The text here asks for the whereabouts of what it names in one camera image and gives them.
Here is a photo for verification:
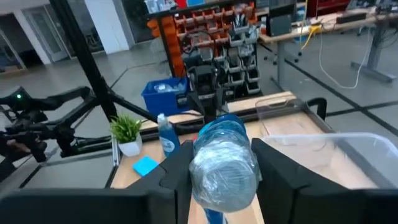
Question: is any blue storage crate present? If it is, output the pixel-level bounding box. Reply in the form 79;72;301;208
141;77;191;118

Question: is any low clear plastic bin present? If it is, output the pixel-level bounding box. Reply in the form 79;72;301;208
254;98;312;139

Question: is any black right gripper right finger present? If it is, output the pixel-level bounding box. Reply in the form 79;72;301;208
251;138;336;224

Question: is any blue dish soap bottle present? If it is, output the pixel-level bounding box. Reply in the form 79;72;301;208
188;113;262;224
156;113;182;159

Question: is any white cable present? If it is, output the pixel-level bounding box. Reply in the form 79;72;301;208
317;27;373;90

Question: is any dark grey equipment box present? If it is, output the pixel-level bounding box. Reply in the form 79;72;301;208
266;14;293;37

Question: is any yellow cable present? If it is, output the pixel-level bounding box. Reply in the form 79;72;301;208
300;0;323;50

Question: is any green plant in white pot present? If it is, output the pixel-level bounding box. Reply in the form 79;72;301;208
109;114;144;158

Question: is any blue cellulose sponge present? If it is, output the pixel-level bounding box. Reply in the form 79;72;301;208
132;155;160;177

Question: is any tall clear plastic bin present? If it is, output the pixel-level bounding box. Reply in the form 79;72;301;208
262;133;398;191

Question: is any rack with orange grey bins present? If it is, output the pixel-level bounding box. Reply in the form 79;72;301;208
146;0;264;100

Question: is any black aluminium frame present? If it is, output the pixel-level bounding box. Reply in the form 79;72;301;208
48;0;159;124

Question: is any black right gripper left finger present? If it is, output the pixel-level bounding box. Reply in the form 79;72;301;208
111;140;194;224

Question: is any person's hand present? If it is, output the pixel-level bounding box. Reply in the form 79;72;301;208
0;138;34;162

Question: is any black cable loop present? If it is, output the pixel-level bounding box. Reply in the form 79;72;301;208
307;97;328;121

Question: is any wooden workbench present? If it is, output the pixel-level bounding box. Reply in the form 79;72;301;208
257;6;398;85

